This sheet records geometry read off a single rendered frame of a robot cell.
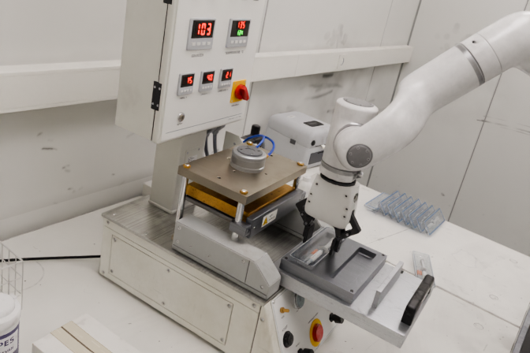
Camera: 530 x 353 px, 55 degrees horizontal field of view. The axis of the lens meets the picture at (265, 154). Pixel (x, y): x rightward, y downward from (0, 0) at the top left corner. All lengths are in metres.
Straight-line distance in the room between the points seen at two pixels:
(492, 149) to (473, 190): 0.29
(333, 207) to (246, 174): 0.21
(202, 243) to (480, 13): 2.61
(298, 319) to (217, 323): 0.18
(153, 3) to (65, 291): 0.69
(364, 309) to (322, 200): 0.23
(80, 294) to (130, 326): 0.16
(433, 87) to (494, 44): 0.13
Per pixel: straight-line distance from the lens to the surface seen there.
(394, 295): 1.12
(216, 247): 1.08
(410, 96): 0.98
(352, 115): 0.99
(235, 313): 1.11
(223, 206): 1.11
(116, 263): 1.31
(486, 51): 1.03
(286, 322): 1.13
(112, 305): 1.29
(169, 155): 1.25
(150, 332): 1.22
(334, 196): 1.06
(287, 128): 2.09
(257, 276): 1.05
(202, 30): 1.10
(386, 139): 0.94
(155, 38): 1.07
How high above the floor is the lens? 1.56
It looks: 21 degrees down
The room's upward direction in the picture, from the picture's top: 12 degrees clockwise
